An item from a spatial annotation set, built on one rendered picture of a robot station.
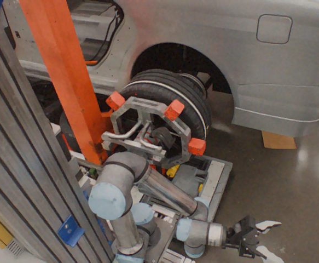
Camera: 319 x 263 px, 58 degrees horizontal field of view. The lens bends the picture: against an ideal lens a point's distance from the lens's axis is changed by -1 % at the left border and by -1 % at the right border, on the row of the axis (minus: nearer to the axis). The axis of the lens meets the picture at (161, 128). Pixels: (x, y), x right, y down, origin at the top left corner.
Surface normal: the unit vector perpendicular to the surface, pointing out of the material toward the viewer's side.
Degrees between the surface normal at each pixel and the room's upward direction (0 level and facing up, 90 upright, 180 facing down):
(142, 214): 8
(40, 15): 90
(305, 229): 0
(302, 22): 90
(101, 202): 83
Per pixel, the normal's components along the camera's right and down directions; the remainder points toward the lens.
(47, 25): -0.42, 0.66
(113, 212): -0.25, 0.58
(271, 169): -0.09, -0.72
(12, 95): 0.89, 0.25
